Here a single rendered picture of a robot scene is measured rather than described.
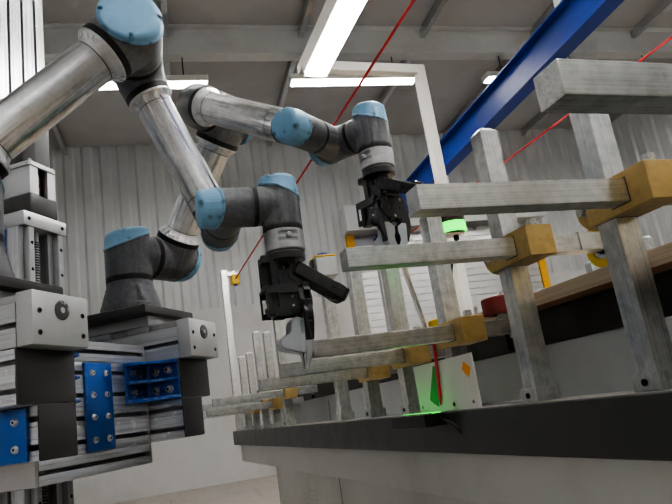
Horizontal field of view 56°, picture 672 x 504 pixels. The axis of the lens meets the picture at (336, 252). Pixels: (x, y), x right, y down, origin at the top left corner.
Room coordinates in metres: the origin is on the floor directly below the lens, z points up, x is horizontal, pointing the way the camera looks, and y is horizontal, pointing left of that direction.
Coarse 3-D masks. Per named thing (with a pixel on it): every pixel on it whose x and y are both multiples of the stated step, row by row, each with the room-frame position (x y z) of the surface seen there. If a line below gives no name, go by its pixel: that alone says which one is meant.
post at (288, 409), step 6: (276, 324) 2.68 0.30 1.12; (282, 324) 2.69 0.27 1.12; (276, 330) 2.68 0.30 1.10; (282, 330) 2.69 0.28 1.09; (276, 336) 2.68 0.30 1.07; (282, 336) 2.69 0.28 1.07; (276, 348) 2.70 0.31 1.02; (282, 354) 2.68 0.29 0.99; (282, 360) 2.68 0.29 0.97; (288, 402) 2.68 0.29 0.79; (288, 408) 2.68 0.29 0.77; (288, 414) 2.68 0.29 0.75
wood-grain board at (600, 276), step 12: (648, 252) 0.96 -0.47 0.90; (660, 252) 0.94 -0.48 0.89; (660, 264) 0.94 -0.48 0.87; (588, 276) 1.09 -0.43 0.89; (600, 276) 1.06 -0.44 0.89; (552, 288) 1.19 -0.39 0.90; (564, 288) 1.15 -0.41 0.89; (576, 288) 1.12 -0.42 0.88; (588, 288) 1.10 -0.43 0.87; (600, 288) 1.11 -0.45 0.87; (540, 300) 1.23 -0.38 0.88; (552, 300) 1.19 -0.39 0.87; (564, 300) 1.21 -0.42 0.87; (480, 312) 1.44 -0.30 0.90
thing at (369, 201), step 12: (372, 168) 1.25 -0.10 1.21; (384, 168) 1.25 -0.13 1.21; (360, 180) 1.31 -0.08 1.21; (372, 180) 1.29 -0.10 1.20; (372, 192) 1.29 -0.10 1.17; (384, 192) 1.26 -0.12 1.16; (396, 192) 1.27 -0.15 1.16; (360, 204) 1.29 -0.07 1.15; (372, 204) 1.27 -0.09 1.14; (384, 204) 1.25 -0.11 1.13; (396, 204) 1.27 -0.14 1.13; (372, 216) 1.28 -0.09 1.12; (396, 216) 1.27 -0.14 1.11
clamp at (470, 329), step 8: (456, 320) 1.21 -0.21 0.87; (464, 320) 1.20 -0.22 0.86; (472, 320) 1.20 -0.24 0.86; (480, 320) 1.21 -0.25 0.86; (456, 328) 1.22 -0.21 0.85; (464, 328) 1.19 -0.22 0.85; (472, 328) 1.20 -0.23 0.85; (480, 328) 1.21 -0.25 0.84; (456, 336) 1.22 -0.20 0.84; (464, 336) 1.19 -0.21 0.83; (472, 336) 1.20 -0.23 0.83; (480, 336) 1.20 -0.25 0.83; (440, 344) 1.29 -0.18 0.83; (448, 344) 1.26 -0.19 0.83; (456, 344) 1.23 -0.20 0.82; (464, 344) 1.24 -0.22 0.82
